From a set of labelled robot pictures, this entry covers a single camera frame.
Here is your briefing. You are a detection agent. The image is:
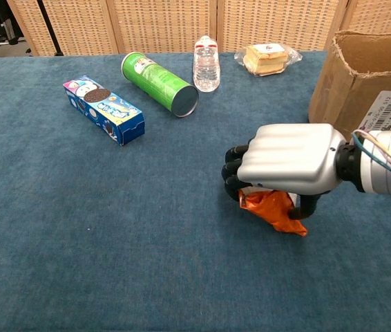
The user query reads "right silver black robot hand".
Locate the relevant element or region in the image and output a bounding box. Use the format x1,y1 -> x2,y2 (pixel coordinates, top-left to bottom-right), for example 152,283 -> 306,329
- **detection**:
221,123 -> 347,221

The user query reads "white orange snack packet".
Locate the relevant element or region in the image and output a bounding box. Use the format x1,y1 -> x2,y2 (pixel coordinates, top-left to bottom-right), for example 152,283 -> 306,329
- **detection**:
238,188 -> 309,238

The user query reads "brown cardboard box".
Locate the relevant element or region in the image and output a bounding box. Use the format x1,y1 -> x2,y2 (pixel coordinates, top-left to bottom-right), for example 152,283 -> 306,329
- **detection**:
307,30 -> 391,141

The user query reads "sandwich bread in clear wrap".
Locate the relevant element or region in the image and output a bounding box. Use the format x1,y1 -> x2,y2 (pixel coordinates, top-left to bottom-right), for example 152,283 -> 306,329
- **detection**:
233,43 -> 303,77

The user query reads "blue oreo cookie box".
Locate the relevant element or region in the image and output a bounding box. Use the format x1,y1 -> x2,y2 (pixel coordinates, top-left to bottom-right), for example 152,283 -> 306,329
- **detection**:
62,75 -> 146,147

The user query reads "clear water bottle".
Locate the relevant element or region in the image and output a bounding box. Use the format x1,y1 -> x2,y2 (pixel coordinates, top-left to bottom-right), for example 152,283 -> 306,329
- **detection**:
192,35 -> 221,93

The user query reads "green chips can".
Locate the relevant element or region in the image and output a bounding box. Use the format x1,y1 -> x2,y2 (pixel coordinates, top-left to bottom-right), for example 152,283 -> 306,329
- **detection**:
120,51 -> 200,118

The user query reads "woven folding screen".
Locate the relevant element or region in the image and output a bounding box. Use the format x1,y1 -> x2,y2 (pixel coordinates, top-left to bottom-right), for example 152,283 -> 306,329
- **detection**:
6,0 -> 391,56

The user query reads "blue table carpet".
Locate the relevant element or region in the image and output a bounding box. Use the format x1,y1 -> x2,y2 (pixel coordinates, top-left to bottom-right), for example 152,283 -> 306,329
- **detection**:
0,50 -> 391,332

